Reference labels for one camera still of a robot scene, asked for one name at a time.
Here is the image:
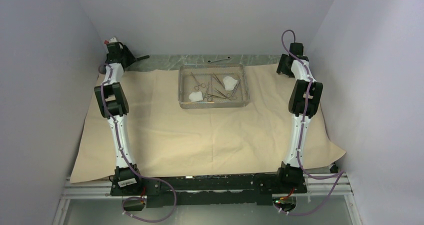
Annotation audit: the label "white gauze pad left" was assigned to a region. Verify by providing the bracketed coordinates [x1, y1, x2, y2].
[188, 91, 204, 103]

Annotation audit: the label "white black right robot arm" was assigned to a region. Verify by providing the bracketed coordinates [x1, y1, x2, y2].
[275, 42, 323, 193]

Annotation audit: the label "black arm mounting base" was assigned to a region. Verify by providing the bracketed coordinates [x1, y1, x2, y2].
[110, 172, 308, 208]

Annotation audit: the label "aluminium rail frame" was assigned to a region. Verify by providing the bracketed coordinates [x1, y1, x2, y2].
[53, 173, 363, 225]

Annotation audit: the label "black-handled claw hammer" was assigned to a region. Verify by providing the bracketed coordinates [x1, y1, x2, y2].
[134, 55, 150, 62]

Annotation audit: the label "silver forceps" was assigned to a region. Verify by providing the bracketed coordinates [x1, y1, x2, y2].
[211, 73, 225, 89]

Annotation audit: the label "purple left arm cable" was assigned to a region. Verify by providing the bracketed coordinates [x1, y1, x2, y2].
[98, 63, 178, 223]

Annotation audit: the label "silver ratchet wrench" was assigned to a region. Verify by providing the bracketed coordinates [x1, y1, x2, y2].
[207, 56, 231, 64]

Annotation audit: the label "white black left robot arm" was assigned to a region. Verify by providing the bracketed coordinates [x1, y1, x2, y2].
[94, 37, 144, 196]

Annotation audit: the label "white gauze pad right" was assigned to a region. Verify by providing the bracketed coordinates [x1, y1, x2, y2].
[222, 76, 239, 91]

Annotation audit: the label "white gauze pad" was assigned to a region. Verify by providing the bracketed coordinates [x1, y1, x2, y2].
[188, 91, 204, 103]
[222, 76, 239, 91]

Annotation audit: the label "metal mesh instrument tray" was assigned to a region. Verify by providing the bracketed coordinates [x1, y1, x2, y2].
[177, 63, 250, 110]

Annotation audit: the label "silver surgical scissors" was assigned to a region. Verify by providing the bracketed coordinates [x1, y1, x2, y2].
[190, 72, 206, 91]

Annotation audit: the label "silver haemostat clamp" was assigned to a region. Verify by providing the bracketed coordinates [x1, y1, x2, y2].
[229, 80, 241, 101]

